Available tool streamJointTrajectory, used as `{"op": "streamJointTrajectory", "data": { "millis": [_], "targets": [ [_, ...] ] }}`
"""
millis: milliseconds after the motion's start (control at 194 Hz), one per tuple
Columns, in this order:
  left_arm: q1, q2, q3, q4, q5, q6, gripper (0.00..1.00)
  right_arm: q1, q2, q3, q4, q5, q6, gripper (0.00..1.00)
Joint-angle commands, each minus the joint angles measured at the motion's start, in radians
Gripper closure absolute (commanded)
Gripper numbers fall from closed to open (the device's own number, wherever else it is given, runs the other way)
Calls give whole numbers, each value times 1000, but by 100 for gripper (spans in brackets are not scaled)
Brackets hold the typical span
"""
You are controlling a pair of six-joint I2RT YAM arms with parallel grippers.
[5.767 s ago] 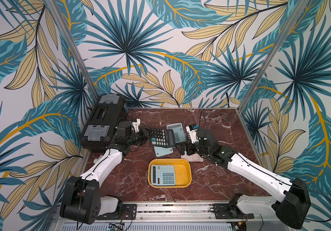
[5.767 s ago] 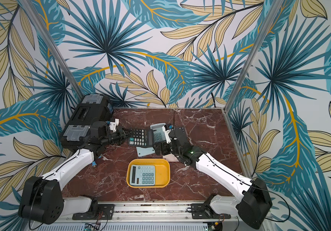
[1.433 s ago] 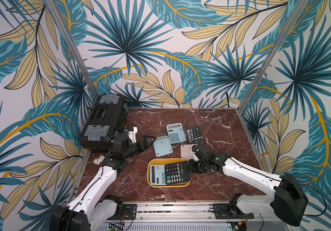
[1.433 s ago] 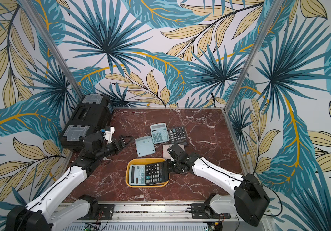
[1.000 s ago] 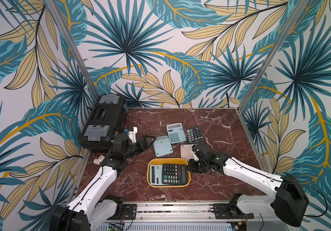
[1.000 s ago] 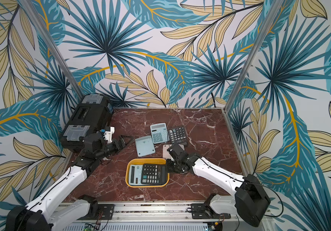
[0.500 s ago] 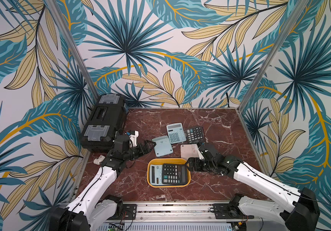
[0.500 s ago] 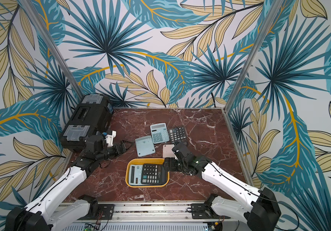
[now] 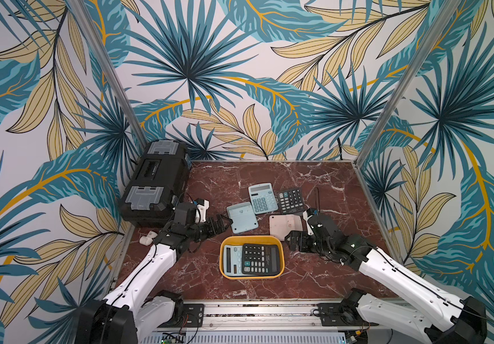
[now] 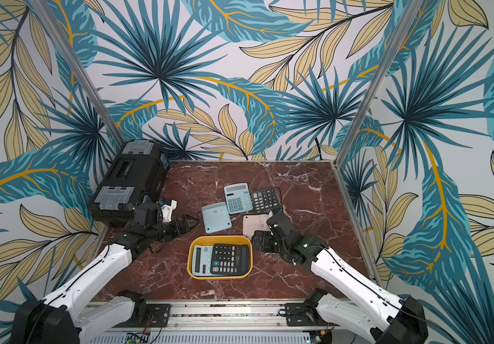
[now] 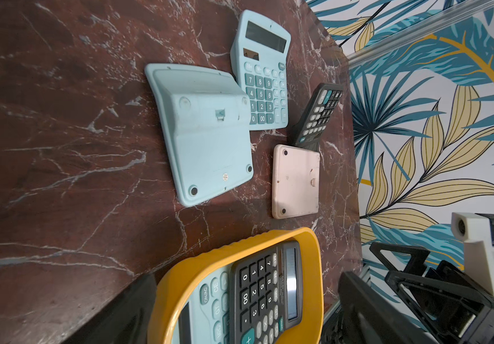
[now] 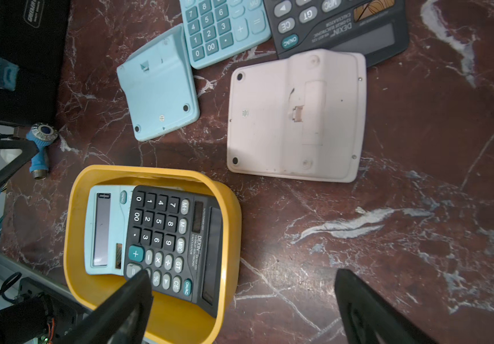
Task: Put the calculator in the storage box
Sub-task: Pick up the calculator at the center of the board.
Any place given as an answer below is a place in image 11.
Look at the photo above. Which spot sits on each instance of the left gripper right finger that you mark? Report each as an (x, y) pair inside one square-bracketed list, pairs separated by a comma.
[(368, 318)]

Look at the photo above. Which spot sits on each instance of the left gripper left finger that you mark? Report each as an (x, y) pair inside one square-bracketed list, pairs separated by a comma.
[(125, 319)]

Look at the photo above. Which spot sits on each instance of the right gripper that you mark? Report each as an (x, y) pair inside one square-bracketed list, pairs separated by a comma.
[(458, 310)]

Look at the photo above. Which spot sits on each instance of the light blue calculator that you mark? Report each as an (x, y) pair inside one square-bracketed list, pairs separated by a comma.
[(205, 317)]

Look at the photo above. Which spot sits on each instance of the black calculator face down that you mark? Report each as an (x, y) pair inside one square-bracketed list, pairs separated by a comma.
[(266, 294)]

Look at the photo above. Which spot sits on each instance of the light blue calculator face up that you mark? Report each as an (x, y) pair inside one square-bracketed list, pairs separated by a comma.
[(258, 60)]

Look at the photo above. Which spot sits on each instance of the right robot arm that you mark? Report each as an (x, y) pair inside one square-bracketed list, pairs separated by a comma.
[(451, 305)]

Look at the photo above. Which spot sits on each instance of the yellow plastic storage tray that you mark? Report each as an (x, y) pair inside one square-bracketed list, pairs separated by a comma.
[(176, 286)]

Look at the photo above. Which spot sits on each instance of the pink calculator face down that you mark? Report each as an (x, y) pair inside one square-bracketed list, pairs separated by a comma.
[(296, 182)]

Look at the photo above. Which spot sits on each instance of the black calculator with grey keys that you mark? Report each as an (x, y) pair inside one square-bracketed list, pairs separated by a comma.
[(307, 132)]

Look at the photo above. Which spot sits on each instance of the light blue calculator face down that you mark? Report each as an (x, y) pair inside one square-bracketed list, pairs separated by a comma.
[(205, 120)]

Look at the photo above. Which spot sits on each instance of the right aluminium frame post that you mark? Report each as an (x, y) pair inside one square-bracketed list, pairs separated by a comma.
[(421, 29)]

